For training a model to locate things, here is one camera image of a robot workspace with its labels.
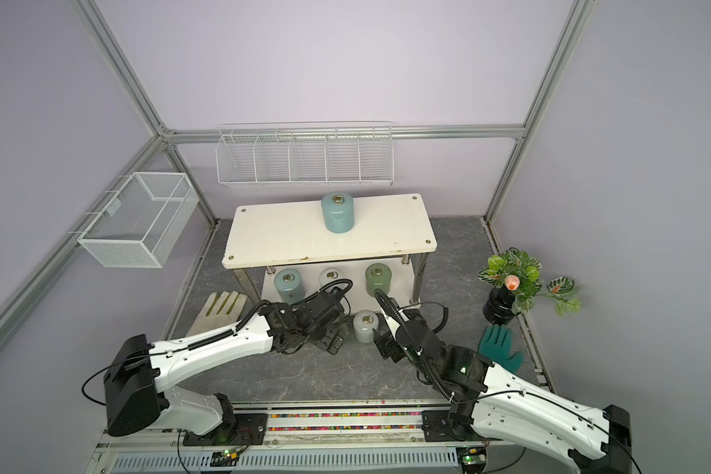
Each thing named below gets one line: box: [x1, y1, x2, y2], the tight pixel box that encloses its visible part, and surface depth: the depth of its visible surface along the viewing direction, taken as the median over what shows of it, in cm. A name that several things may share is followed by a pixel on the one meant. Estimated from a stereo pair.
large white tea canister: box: [353, 310, 380, 344], surface depth 86 cm
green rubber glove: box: [477, 322, 525, 373], surface depth 89 cm
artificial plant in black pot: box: [477, 246, 582, 325], surface depth 75 cm
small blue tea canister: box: [273, 267, 306, 306], surface depth 87 cm
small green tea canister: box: [365, 262, 393, 298], surface depth 88 cm
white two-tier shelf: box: [221, 192, 438, 307], surface depth 73 cm
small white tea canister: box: [318, 267, 344, 292], surface depth 88 cm
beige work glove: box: [184, 290, 248, 337], surface depth 96 cm
